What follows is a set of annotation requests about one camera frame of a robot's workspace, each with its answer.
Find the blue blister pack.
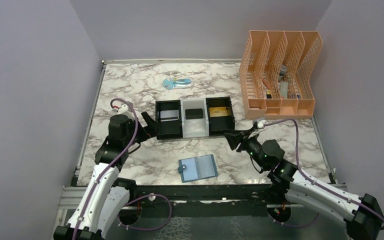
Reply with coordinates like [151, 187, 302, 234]
[162, 77, 194, 90]

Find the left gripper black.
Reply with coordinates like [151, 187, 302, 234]
[124, 111, 162, 148]

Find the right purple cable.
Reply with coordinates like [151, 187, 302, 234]
[263, 119, 384, 231]

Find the grey item in organizer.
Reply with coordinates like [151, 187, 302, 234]
[279, 81, 288, 99]

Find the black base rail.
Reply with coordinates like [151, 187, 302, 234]
[125, 184, 292, 209]

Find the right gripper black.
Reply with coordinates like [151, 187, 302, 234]
[224, 126, 268, 170]

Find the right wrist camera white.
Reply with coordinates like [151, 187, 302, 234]
[252, 117, 269, 132]

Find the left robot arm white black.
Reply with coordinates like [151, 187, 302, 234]
[53, 111, 157, 240]

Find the black card in middle tray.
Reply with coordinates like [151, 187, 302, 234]
[184, 108, 204, 120]

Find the blue leather card holder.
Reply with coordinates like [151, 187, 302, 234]
[177, 154, 219, 183]

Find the gold card in right tray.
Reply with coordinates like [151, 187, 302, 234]
[208, 106, 229, 118]

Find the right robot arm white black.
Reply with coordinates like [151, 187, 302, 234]
[224, 129, 384, 240]

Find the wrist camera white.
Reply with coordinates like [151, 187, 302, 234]
[117, 104, 132, 116]
[252, 117, 269, 132]

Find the black right tray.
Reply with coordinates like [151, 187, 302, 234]
[205, 96, 235, 136]

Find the white credit card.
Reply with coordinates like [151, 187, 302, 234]
[159, 110, 179, 122]

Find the orange plastic file organizer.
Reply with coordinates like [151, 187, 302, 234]
[239, 30, 323, 120]

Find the purple cable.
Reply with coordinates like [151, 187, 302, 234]
[263, 119, 384, 231]
[71, 97, 173, 240]

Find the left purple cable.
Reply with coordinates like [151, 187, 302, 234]
[71, 97, 173, 240]

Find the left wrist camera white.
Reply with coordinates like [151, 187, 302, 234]
[117, 104, 132, 116]

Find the black tray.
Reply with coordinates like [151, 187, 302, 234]
[155, 99, 183, 140]
[205, 96, 235, 136]

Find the black left tray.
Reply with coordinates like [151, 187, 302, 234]
[155, 99, 183, 140]

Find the white middle tray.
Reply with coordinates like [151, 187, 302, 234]
[180, 98, 209, 138]

